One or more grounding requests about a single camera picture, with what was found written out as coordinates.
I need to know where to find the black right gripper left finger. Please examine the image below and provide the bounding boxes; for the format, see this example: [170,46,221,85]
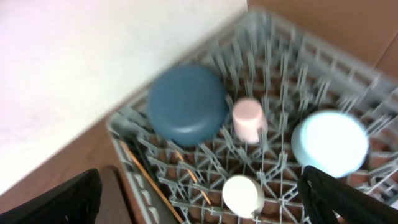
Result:
[1,169,103,224]

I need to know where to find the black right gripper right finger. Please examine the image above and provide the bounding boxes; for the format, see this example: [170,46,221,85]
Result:
[298,166,397,224]

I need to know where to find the light blue bowl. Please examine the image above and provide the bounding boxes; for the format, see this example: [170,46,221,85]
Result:
[291,110,370,178]

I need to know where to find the cream white cup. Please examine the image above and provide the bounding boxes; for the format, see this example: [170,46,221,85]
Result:
[222,175,265,218]

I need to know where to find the pink cup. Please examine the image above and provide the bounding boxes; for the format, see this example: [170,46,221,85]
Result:
[232,98,268,144]

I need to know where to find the wooden chopstick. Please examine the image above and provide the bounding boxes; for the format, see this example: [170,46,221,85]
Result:
[119,140,183,223]
[175,150,211,205]

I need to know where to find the dark blue plate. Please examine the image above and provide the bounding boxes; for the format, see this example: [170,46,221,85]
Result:
[147,64,229,146]

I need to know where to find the grey dishwasher rack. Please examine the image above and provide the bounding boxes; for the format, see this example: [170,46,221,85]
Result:
[108,12,397,223]

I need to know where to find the dark brown serving tray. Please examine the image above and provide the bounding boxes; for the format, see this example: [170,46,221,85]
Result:
[95,167,132,224]

